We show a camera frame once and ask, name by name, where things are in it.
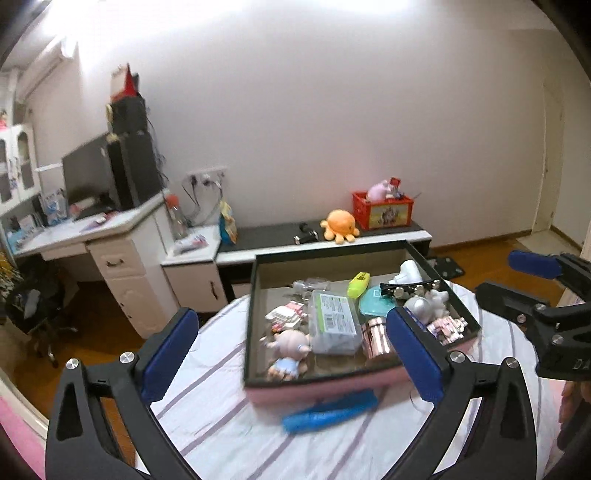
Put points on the person right hand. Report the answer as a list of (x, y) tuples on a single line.
[(572, 394)]

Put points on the white glass door cabinet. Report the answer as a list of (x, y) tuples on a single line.
[(19, 179)]

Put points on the rose gold metallic cup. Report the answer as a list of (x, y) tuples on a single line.
[(376, 344)]

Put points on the pink brick donut model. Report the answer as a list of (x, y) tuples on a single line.
[(448, 329)]

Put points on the black floor plate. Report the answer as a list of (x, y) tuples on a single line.
[(446, 267)]

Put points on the blue pencil case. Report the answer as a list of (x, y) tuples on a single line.
[(335, 412)]

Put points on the black computer tower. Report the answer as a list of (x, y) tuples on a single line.
[(135, 176)]

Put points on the orange octopus plush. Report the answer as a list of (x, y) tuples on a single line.
[(340, 226)]

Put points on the pink white brick toy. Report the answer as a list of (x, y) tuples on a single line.
[(288, 316)]

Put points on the computer monitor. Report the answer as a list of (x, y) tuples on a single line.
[(88, 180)]

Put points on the white bedside drawer unit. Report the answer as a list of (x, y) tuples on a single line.
[(192, 273)]

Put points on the clear box green label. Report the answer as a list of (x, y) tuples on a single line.
[(333, 326)]

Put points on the pink plush toy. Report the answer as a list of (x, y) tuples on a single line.
[(381, 192)]

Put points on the wall air conditioner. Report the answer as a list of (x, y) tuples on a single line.
[(56, 53)]

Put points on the black dumbbell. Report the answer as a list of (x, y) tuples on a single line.
[(305, 235)]

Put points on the red storage crate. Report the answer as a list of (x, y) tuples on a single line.
[(389, 213)]

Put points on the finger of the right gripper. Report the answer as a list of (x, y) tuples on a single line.
[(569, 270), (527, 311)]

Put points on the red box on speaker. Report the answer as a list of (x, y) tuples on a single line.
[(122, 84)]

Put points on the pink haired doll figurine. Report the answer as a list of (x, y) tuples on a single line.
[(290, 349)]

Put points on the striped white quilt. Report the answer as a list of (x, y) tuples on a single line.
[(223, 436)]

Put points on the white desk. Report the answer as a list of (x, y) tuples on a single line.
[(126, 253)]

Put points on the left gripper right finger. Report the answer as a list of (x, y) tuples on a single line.
[(501, 443)]

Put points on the clear bottle red cap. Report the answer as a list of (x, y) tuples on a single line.
[(178, 225)]

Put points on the black studded hair clip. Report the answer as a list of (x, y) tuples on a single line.
[(409, 290)]

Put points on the white bear figurine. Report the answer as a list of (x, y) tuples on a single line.
[(439, 303)]

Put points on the snack bag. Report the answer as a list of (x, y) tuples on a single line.
[(227, 227)]

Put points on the pink box with black rim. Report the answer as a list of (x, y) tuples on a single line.
[(330, 375)]

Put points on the silver ball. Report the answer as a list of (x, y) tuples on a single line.
[(421, 308)]

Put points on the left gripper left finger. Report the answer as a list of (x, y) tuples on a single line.
[(81, 443)]

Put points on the teal lidded clear container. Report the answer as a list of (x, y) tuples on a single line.
[(374, 304)]

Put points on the wall power outlet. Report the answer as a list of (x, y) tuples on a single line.
[(209, 174)]

